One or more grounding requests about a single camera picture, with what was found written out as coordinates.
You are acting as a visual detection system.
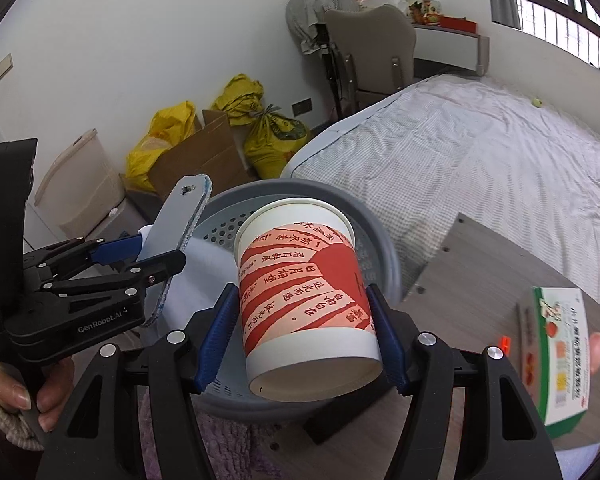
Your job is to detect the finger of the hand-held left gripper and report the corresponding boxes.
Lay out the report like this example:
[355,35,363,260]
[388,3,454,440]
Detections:
[22,237,146,274]
[40,250,187,302]

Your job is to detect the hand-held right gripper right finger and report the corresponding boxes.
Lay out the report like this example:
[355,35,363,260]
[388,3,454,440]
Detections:
[365,284,563,480]

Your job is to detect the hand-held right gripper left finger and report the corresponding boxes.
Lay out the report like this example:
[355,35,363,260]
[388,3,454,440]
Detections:
[35,284,241,480]

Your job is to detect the pad with fuzzy backing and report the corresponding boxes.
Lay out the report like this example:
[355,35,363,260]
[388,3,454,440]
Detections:
[142,174,213,328]

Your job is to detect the red and white paper cup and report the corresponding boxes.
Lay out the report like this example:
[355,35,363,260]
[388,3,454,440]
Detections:
[233,198,385,402]

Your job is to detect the grey perforated plastic basket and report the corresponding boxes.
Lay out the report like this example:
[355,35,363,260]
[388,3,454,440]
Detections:
[187,178,411,418]

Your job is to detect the green and white medicine box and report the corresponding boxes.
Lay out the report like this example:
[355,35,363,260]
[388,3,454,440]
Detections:
[516,286,593,441]

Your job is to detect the person's left hand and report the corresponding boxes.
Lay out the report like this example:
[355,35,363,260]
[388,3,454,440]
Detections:
[0,357,76,433]

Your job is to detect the beige plastic storage bin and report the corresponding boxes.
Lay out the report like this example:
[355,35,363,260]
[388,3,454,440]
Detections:
[34,129,126,238]

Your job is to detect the brown cardboard box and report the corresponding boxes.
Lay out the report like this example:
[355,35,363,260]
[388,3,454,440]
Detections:
[147,109,258,201]

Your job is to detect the large yellow plastic bag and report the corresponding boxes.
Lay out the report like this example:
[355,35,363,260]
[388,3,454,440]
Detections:
[125,101,197,192]

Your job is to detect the yellow sack with tied top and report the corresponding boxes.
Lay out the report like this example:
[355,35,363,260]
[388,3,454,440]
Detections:
[243,105,311,181]

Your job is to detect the crumpled yellow bag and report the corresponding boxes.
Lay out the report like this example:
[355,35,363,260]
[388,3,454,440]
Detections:
[215,74,266,126]

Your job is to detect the bed with white sheet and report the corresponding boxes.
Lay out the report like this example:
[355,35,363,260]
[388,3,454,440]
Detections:
[280,74,600,311]

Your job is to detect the beige padded chair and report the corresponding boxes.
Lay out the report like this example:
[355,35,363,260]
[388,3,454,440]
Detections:
[325,4,417,111]

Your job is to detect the grey cloth cover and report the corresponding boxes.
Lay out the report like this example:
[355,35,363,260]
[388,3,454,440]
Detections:
[285,0,361,56]

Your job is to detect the red flat box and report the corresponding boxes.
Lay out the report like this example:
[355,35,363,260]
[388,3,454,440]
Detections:
[437,15,478,33]

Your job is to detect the decorated gift box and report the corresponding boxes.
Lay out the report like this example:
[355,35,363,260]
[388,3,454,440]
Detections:
[402,0,443,26]

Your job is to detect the barred window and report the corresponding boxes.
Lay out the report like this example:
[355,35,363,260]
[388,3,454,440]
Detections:
[485,0,600,81]

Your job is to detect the white wall desk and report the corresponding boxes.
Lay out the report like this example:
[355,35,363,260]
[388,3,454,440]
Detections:
[412,22,490,81]

